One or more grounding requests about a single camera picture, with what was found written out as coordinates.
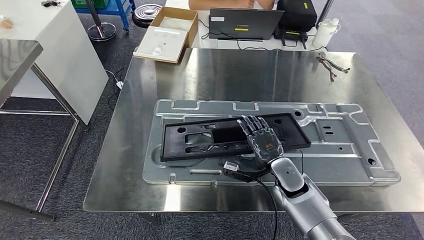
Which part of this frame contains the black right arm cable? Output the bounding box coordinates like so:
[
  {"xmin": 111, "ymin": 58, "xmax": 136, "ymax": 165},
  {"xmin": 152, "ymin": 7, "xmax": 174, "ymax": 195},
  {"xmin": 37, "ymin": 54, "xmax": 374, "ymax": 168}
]
[{"xmin": 254, "ymin": 178, "xmax": 280, "ymax": 240}]

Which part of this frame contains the white foam insert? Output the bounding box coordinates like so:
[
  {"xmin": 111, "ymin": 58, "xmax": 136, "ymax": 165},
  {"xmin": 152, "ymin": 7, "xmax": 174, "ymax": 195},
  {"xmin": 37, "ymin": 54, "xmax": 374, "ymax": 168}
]
[{"xmin": 136, "ymin": 26, "xmax": 188, "ymax": 62}]

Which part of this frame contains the black equipment case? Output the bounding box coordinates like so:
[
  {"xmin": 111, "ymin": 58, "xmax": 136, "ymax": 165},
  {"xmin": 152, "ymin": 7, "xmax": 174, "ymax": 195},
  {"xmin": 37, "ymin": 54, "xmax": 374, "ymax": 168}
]
[{"xmin": 277, "ymin": 0, "xmax": 318, "ymax": 33}]

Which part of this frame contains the white plastic bottle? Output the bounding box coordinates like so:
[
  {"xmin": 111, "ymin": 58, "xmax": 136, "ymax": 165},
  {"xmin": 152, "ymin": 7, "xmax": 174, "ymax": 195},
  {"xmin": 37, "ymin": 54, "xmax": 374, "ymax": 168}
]
[{"xmin": 312, "ymin": 18, "xmax": 341, "ymax": 49}]

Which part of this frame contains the dark grey laptop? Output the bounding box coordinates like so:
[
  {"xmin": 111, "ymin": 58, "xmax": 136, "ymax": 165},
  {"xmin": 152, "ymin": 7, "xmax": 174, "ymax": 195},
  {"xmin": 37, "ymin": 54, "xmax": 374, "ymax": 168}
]
[{"xmin": 208, "ymin": 8, "xmax": 285, "ymax": 42}]

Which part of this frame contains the steel pole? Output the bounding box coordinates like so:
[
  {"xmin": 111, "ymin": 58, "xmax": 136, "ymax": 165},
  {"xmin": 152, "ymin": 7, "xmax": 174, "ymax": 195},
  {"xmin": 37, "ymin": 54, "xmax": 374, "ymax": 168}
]
[{"xmin": 316, "ymin": 0, "xmax": 335, "ymax": 29}]

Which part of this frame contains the stamped grey metal plate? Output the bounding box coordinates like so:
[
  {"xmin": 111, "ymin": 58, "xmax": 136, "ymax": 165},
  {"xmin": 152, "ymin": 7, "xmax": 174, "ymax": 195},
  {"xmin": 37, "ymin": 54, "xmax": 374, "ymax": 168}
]
[{"xmin": 142, "ymin": 98, "xmax": 402, "ymax": 187}]

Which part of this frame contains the blue metal cart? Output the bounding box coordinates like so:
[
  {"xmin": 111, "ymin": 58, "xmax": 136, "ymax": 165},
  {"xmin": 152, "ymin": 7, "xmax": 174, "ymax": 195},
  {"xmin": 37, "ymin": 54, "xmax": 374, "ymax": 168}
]
[{"xmin": 74, "ymin": 0, "xmax": 137, "ymax": 33}]

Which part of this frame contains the chrome barrier stanchion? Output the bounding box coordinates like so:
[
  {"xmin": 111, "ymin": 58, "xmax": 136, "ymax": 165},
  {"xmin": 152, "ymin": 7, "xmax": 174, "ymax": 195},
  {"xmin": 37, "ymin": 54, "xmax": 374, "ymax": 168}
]
[{"xmin": 85, "ymin": 0, "xmax": 117, "ymax": 42}]

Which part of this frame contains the green plastic bin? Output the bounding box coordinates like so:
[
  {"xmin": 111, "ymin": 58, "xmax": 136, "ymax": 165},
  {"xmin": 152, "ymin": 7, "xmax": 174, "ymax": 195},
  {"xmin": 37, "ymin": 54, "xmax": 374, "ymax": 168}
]
[{"xmin": 71, "ymin": 0, "xmax": 110, "ymax": 10}]

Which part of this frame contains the long black plastic car part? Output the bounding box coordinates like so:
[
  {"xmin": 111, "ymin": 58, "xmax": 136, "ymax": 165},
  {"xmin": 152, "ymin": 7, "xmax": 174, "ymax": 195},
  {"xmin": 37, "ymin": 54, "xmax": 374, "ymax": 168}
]
[{"xmin": 159, "ymin": 112, "xmax": 312, "ymax": 163}]

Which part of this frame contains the loose wire bundle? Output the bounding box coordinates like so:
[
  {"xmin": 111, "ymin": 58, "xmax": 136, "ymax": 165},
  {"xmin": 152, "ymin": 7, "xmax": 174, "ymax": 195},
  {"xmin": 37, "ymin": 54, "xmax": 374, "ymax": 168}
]
[{"xmin": 316, "ymin": 53, "xmax": 351, "ymax": 84}]

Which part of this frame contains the brown cardboard box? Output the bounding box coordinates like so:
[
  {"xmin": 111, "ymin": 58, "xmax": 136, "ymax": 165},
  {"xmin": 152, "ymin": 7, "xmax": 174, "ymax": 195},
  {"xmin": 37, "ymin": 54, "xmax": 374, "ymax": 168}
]
[{"xmin": 133, "ymin": 6, "xmax": 199, "ymax": 64}]

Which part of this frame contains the stainless steel workbench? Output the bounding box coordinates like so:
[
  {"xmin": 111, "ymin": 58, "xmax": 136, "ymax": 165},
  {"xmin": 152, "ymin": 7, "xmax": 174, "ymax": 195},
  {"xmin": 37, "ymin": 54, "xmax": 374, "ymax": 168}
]
[{"xmin": 82, "ymin": 47, "xmax": 424, "ymax": 228}]

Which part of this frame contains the black round ribbed base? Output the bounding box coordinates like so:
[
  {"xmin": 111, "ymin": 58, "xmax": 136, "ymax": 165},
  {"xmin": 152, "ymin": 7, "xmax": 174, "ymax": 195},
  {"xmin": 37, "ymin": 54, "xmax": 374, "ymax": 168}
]
[{"xmin": 132, "ymin": 3, "xmax": 163, "ymax": 29}]

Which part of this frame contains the stainless steel side table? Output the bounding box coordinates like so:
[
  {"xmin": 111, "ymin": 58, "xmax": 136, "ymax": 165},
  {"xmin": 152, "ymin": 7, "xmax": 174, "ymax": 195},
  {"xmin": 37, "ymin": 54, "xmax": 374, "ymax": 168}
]
[{"xmin": 0, "ymin": 39, "xmax": 91, "ymax": 223}]

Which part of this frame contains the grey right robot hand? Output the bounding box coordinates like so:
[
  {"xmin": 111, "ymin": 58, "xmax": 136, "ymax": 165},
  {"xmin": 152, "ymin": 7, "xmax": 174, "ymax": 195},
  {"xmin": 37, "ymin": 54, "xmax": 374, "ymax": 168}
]
[{"xmin": 236, "ymin": 114, "xmax": 285, "ymax": 167}]

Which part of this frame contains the white cabinet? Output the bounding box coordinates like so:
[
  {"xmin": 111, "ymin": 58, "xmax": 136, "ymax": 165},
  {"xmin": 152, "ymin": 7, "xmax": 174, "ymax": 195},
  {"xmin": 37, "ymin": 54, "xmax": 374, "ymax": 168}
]
[{"xmin": 0, "ymin": 0, "xmax": 110, "ymax": 126}]

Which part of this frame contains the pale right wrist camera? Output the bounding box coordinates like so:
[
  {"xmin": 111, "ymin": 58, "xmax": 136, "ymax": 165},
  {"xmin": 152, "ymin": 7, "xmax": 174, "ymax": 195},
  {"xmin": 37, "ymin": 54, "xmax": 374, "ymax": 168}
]
[{"xmin": 222, "ymin": 161, "xmax": 273, "ymax": 183}]

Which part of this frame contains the white desk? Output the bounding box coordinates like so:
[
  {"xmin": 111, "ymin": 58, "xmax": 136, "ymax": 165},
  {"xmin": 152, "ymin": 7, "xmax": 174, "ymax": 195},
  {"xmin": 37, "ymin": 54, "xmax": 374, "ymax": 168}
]
[{"xmin": 164, "ymin": 0, "xmax": 330, "ymax": 53}]

